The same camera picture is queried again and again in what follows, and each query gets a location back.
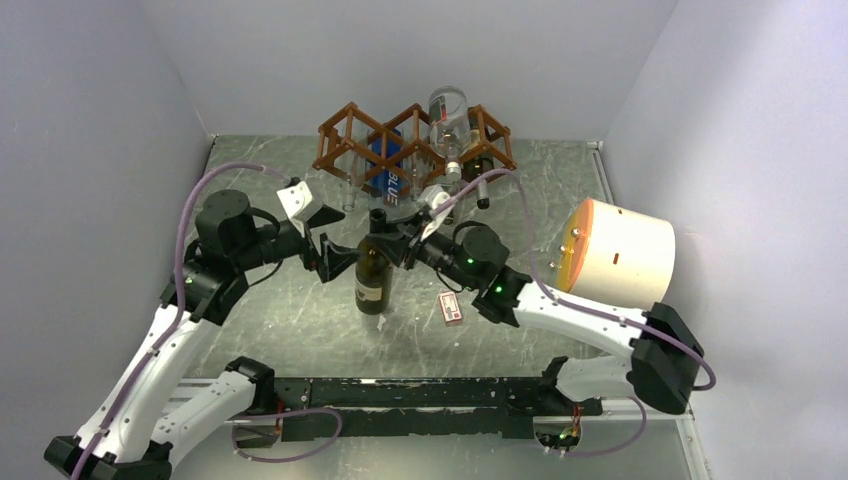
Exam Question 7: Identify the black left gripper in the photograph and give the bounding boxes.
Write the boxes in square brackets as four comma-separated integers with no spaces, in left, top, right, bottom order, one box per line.
[233,203,366,281]

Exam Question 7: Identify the dark green wine bottle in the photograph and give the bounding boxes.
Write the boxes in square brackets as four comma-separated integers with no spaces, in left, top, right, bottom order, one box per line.
[354,238,394,315]

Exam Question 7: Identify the blue square glass bottle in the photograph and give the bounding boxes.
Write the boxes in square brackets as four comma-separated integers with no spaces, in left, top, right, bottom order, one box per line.
[367,139,405,207]

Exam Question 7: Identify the green bottle silver neck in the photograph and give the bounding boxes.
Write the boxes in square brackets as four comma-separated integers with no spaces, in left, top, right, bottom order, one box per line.
[463,114,494,210]

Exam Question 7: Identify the clear whisky bottle black label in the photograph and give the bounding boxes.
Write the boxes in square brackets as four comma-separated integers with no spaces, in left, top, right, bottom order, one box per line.
[430,142,463,227]

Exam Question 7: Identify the clear bottle white cap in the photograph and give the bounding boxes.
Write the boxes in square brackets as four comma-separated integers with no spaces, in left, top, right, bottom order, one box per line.
[428,86,470,183]

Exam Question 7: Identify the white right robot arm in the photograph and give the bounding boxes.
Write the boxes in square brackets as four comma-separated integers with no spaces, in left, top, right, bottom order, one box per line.
[370,212,707,415]

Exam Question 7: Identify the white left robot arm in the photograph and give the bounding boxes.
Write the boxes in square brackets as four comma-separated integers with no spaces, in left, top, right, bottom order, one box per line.
[44,183,356,479]

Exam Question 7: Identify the brown wooden wine rack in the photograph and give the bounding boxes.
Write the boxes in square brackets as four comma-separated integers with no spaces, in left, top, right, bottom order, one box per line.
[312,102,517,200]

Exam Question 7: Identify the red white small box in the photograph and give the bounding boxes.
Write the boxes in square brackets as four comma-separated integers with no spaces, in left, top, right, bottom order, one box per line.
[437,291,463,326]

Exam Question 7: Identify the white cone lampshade orange inside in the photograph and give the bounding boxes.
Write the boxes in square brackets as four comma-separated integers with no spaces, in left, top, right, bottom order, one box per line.
[555,198,676,310]

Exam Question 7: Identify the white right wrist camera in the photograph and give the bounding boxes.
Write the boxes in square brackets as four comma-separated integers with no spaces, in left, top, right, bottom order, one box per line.
[420,184,454,240]

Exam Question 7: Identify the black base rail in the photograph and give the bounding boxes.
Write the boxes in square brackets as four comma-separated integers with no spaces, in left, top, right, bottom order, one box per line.
[239,377,603,447]

